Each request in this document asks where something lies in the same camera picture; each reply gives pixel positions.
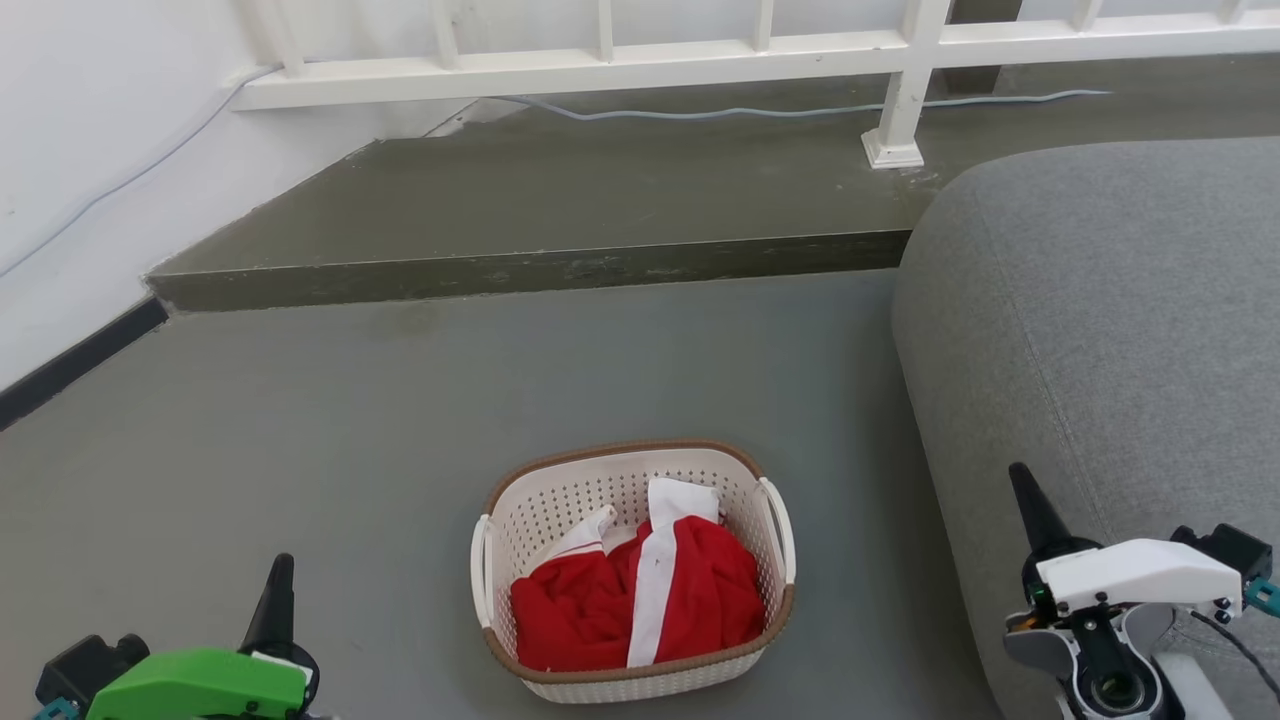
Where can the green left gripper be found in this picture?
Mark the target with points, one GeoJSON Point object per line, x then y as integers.
{"type": "Point", "coordinates": [200, 685]}

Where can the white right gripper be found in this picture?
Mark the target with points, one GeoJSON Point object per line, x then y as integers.
{"type": "Point", "coordinates": [1140, 575]}

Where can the cream perforated laundry basket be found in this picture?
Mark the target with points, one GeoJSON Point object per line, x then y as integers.
{"type": "Point", "coordinates": [560, 495]}

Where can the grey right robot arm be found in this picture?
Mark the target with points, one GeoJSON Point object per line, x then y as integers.
{"type": "Point", "coordinates": [1100, 660]}

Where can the grey fabric sofa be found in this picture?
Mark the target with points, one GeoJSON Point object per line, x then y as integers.
{"type": "Point", "coordinates": [1100, 320]}

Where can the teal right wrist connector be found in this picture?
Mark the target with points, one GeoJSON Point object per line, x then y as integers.
{"type": "Point", "coordinates": [1264, 596]}

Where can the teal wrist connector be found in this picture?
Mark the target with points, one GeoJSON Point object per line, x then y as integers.
{"type": "Point", "coordinates": [1264, 596]}
{"type": "Point", "coordinates": [55, 710]}

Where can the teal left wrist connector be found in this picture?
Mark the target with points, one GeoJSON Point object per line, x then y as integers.
{"type": "Point", "coordinates": [55, 710]}

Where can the red and white garment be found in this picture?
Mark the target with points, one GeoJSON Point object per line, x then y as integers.
{"type": "Point", "coordinates": [570, 610]}

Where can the black baseboard strip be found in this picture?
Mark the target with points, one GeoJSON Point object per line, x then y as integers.
{"type": "Point", "coordinates": [75, 365]}

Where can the raised concrete step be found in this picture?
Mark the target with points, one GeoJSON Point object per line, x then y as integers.
{"type": "Point", "coordinates": [550, 190]}

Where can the white railing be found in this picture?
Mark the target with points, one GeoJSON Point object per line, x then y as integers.
{"type": "Point", "coordinates": [600, 70]}

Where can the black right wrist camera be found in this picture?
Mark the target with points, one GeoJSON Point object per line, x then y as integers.
{"type": "Point", "coordinates": [1225, 548]}

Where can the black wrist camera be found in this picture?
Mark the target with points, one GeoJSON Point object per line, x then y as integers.
{"type": "Point", "coordinates": [85, 665]}
{"type": "Point", "coordinates": [1225, 548]}

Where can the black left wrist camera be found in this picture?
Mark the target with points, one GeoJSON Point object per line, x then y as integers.
{"type": "Point", "coordinates": [85, 665]}

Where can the dark brown post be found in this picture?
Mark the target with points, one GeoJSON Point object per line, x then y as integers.
{"type": "Point", "coordinates": [975, 80]}

